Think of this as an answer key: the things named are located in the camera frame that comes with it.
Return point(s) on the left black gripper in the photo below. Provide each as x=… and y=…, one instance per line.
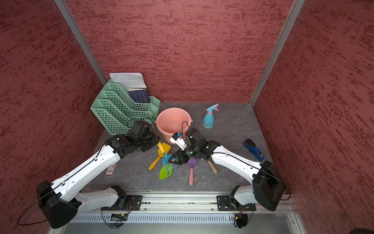
x=155, y=141

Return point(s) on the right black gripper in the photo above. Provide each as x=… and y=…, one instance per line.
x=177, y=155

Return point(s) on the blue toy rake yellow handle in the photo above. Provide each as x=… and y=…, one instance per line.
x=164, y=159

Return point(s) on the purple toy shovel pink handle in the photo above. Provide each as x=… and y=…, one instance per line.
x=192, y=163

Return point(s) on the yellow toy shovel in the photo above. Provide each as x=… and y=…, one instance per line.
x=163, y=147

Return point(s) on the green toy trowel yellow handle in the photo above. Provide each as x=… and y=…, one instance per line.
x=165, y=171

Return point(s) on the red toy shovel wooden handle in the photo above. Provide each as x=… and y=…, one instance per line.
x=212, y=167

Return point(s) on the teal pink spray bottle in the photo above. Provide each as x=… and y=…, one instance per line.
x=208, y=121

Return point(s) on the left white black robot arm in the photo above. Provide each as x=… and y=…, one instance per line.
x=62, y=199

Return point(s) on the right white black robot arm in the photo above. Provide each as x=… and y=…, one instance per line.
x=266, y=185

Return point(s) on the pink plastic bucket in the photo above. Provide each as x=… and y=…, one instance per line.
x=173, y=120

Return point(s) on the red white card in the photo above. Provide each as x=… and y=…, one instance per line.
x=111, y=170

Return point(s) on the green mesh file organizer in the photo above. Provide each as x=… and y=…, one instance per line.
x=117, y=112

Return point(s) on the dark blue book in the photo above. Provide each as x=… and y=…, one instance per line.
x=139, y=95

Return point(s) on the white paper documents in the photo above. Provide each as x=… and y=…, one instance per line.
x=128, y=80

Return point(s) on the blue black stapler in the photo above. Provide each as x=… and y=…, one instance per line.
x=253, y=149

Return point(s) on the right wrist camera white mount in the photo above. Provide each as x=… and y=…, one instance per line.
x=177, y=138

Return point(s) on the aluminium front rail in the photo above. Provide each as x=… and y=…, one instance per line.
x=178, y=201

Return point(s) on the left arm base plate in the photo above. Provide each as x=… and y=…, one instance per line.
x=128, y=204

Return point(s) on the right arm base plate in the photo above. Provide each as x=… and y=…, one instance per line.
x=228, y=203

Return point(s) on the left aluminium corner post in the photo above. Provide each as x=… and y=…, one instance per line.
x=74, y=27

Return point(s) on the aluminium corner post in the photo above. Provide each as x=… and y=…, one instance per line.
x=74, y=27
x=285, y=31

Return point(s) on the right aluminium corner post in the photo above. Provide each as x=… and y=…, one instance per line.
x=285, y=31

